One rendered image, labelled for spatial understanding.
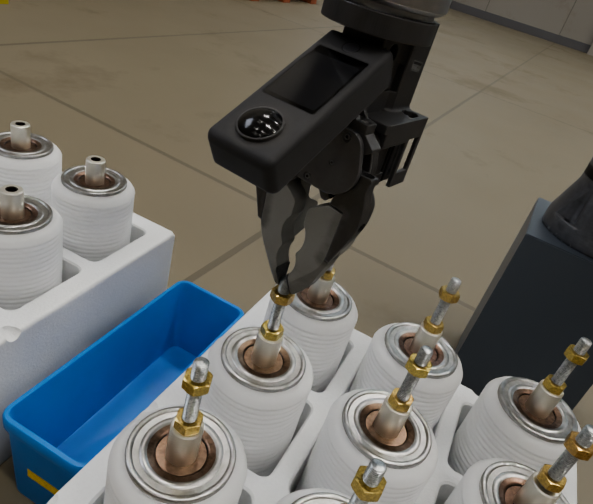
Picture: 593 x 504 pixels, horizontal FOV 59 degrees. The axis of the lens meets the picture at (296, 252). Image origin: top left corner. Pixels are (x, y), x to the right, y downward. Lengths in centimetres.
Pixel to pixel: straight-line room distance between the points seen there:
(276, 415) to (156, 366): 36
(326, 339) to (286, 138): 30
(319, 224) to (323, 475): 21
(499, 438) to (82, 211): 50
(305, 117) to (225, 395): 25
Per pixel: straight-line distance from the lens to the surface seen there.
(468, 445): 57
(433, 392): 52
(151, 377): 77
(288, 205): 38
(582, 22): 968
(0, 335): 58
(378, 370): 53
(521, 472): 49
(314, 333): 53
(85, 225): 67
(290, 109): 29
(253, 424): 46
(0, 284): 61
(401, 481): 44
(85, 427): 72
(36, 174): 73
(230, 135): 28
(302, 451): 51
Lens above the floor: 57
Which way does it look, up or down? 31 degrees down
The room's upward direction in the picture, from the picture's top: 17 degrees clockwise
